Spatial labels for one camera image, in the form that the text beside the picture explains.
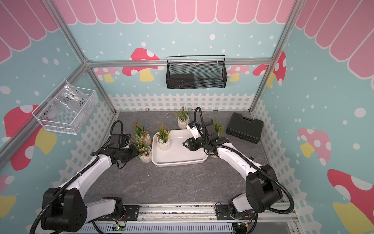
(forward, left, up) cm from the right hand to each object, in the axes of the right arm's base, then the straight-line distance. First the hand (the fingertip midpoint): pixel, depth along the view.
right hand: (186, 141), depth 83 cm
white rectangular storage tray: (0, +6, -15) cm, 16 cm away
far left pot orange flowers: (+12, +31, -8) cm, 34 cm away
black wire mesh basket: (+44, -7, +17) cm, 48 cm away
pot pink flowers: (-4, +24, -3) cm, 25 cm away
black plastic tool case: (+18, -41, -12) cm, 47 cm away
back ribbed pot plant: (+25, +3, -9) cm, 27 cm away
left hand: (-3, +30, -8) cm, 31 cm away
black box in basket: (+31, +3, +19) cm, 37 cm away
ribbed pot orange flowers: (+7, +16, -8) cm, 19 cm away
